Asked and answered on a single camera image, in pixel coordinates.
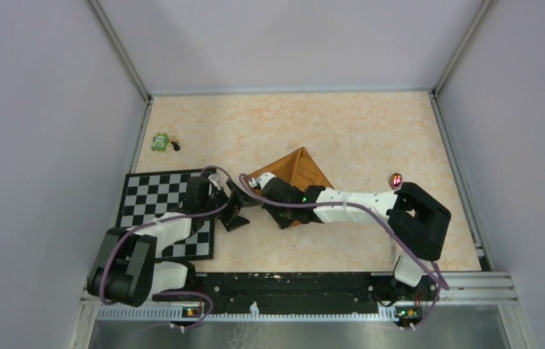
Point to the brown satin napkin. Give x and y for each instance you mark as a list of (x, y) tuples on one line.
[(297, 168)]

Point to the green toy block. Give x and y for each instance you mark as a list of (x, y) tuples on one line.
[(160, 142)]

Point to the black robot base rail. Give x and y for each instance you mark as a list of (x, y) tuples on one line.
[(327, 293)]

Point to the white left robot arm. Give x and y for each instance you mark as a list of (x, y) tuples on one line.
[(128, 266)]

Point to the iridescent rainbow spoon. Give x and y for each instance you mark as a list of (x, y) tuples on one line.
[(395, 180)]

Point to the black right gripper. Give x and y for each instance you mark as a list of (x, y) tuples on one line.
[(283, 222)]

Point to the black white chessboard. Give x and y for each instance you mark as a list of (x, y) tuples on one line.
[(149, 195)]

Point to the small wooden black-tipped piece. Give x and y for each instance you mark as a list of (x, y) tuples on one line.
[(175, 144)]

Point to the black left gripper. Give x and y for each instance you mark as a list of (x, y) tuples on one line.
[(231, 219)]

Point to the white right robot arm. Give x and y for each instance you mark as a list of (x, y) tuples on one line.
[(412, 218)]

